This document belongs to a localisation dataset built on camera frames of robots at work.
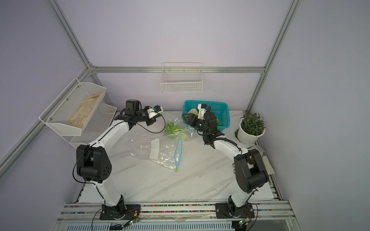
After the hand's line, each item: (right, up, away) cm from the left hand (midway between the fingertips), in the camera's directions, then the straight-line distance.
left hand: (158, 114), depth 89 cm
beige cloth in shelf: (-39, -3, -14) cm, 42 cm away
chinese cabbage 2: (+7, -10, +3) cm, 13 cm away
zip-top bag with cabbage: (+14, -5, +4) cm, 15 cm away
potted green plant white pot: (+59, -8, +1) cm, 60 cm away
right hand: (+17, -2, -4) cm, 18 cm away
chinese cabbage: (+23, +4, +22) cm, 32 cm away
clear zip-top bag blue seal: (+4, -22, +1) cm, 22 cm away
